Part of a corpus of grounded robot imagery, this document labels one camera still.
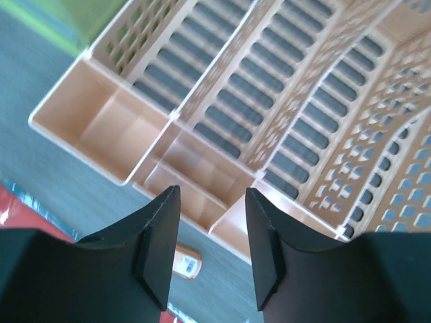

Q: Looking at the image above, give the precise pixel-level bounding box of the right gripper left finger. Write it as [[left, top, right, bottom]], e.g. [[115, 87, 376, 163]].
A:
[[1, 185, 180, 322]]

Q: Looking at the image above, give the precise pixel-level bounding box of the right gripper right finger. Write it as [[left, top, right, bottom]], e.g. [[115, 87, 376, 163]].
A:
[[245, 188, 430, 322]]

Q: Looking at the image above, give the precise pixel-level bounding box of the orange highlighter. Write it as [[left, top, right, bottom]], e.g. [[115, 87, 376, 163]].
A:
[[172, 244, 202, 280]]

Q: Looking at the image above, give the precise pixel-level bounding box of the orange plastic file organizer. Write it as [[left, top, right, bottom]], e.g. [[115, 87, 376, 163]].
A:
[[28, 1, 430, 261]]

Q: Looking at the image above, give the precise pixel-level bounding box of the green metal drawer cabinet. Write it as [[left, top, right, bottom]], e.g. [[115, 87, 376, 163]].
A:
[[1, 0, 125, 56]]

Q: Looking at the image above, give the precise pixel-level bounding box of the red A4 folder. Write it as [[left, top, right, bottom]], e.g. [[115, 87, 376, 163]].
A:
[[1, 178, 81, 242]]

